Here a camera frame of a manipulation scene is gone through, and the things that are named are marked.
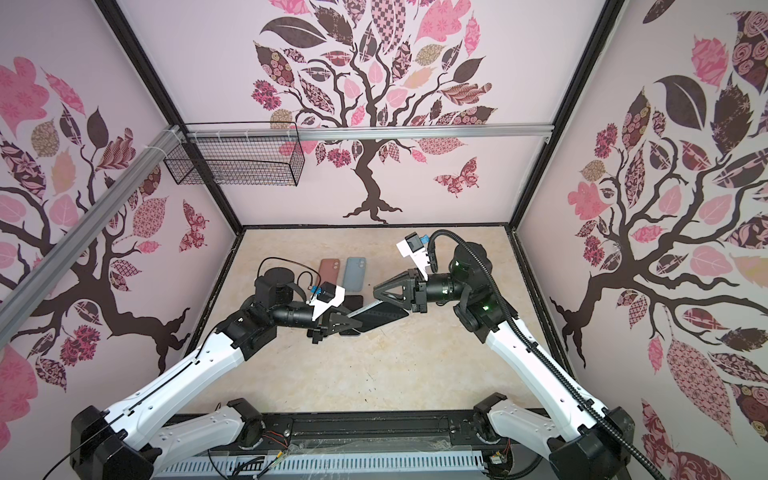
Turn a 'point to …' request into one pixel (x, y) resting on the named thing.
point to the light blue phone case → (354, 278)
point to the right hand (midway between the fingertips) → (379, 294)
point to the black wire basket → (238, 153)
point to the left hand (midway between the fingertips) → (359, 323)
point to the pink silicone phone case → (329, 270)
